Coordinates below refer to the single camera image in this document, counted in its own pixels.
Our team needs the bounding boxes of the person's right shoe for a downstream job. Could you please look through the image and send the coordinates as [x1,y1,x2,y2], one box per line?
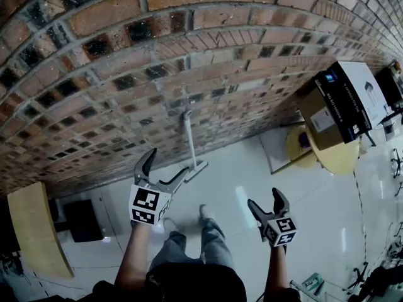
[198,203,215,227]

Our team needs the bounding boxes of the person's left shoe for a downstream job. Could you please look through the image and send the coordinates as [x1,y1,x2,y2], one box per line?
[162,217,179,232]

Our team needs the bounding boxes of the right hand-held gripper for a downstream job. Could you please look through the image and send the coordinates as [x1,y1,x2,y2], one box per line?
[247,187,298,248]

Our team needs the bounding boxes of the black box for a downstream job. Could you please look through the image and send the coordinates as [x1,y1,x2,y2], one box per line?
[62,199,105,243]

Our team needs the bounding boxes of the person's left forearm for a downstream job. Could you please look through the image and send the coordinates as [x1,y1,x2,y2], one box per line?
[113,221,164,295]

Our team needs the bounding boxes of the person's grey trousers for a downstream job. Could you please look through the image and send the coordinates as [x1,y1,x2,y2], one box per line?
[149,217,237,273]

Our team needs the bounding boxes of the person's right forearm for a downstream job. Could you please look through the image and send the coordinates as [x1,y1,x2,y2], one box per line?
[263,244,291,297]

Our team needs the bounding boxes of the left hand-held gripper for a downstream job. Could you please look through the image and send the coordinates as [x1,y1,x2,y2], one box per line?
[129,147,190,226]

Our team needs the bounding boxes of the light wooden desk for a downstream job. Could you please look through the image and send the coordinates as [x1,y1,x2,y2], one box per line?
[6,181,75,279]

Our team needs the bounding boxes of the black office chair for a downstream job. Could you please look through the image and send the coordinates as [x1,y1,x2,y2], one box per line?
[342,261,370,292]

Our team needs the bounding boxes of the large cardboard box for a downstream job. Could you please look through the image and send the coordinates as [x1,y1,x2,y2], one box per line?
[298,60,388,151]

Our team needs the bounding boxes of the green packet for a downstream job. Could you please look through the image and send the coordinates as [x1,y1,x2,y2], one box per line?
[301,272,325,295]

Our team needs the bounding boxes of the round yellow table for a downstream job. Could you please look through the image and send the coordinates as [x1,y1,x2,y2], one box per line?
[285,125,360,176]

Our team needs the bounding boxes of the person's shoe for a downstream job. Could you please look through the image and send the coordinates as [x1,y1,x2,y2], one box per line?
[162,217,179,232]
[198,203,215,227]

